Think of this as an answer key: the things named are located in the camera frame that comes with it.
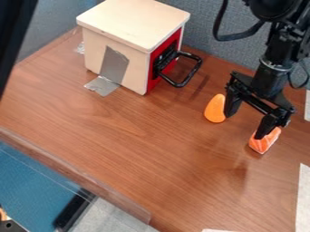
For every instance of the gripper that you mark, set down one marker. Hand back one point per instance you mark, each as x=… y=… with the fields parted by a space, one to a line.
x=262 y=86

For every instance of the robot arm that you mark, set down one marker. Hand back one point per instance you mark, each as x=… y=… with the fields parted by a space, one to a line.
x=282 y=36

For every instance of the orange and white toy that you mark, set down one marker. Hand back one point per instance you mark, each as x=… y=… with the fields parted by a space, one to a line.
x=265 y=141

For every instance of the wooden cabinet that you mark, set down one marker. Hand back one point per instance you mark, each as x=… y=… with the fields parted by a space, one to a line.
x=129 y=42

